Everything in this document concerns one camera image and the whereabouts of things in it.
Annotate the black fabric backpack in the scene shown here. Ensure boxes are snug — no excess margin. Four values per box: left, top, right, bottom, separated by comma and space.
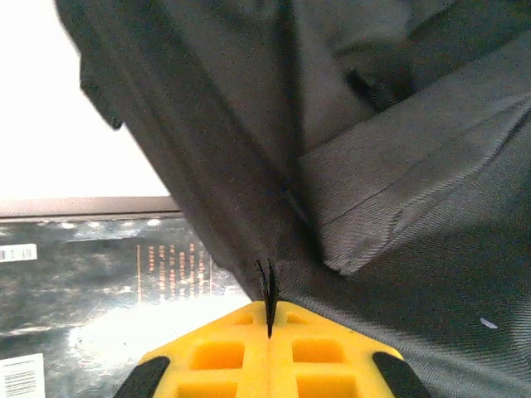
53, 0, 531, 398

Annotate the black book with gold print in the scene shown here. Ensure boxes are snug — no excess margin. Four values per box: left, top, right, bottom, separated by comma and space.
0, 197, 254, 398

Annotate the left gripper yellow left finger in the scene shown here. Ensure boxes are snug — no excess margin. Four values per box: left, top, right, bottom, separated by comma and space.
111, 300, 270, 398

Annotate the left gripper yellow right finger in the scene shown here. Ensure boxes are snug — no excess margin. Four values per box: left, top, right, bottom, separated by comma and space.
269, 300, 432, 398

